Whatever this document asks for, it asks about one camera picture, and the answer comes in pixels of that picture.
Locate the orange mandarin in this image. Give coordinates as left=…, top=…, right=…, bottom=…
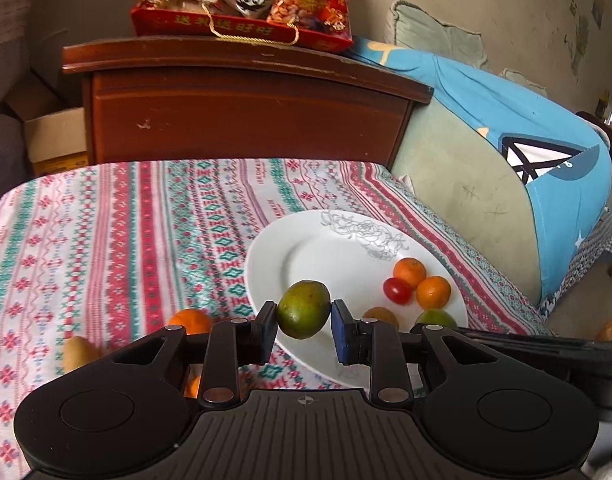
left=184, top=376, right=201, bottom=399
left=167, top=309, right=213, bottom=335

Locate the red cherry tomato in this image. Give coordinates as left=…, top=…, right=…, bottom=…
left=382, top=278, right=413, bottom=306

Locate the green fruit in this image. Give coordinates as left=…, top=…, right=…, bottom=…
left=416, top=309, right=458, bottom=330
left=276, top=280, right=331, bottom=339

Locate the brown kiwi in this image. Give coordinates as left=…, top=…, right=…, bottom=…
left=63, top=336, right=102, bottom=373

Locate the white oval plate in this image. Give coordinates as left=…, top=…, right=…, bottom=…
left=245, top=209, right=470, bottom=391

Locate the patterned tablecloth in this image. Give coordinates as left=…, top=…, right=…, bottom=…
left=0, top=159, right=547, bottom=479

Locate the green sofa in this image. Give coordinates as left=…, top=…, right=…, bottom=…
left=392, top=100, right=541, bottom=304

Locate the blue cushion cover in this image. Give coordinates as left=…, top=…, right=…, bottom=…
left=349, top=38, right=612, bottom=299

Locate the dark wooden cabinet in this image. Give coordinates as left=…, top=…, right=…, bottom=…
left=62, top=37, right=433, bottom=167

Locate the open cardboard box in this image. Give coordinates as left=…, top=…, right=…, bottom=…
left=4, top=73, right=89, bottom=177

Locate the red snack gift box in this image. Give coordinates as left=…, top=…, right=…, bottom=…
left=130, top=0, right=353, bottom=53

